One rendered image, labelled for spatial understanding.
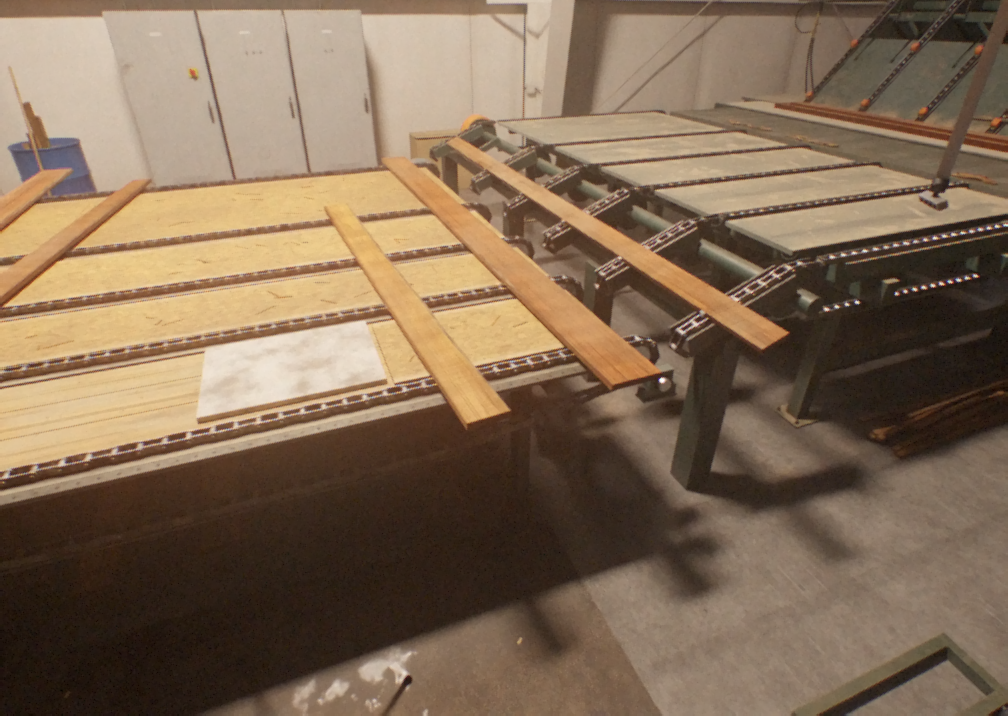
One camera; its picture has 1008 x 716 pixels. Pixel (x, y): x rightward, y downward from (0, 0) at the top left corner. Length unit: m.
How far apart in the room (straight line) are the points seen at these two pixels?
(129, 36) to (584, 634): 6.53
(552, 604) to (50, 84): 7.15
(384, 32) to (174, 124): 2.64
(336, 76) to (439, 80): 1.49
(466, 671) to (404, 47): 6.93
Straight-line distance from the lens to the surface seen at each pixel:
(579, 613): 2.33
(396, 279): 2.64
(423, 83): 7.88
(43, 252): 3.79
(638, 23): 9.15
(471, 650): 2.24
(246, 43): 7.01
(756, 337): 2.22
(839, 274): 2.83
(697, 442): 2.66
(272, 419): 1.94
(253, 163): 7.16
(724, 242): 3.62
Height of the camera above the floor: 1.94
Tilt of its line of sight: 30 degrees down
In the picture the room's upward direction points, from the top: straight up
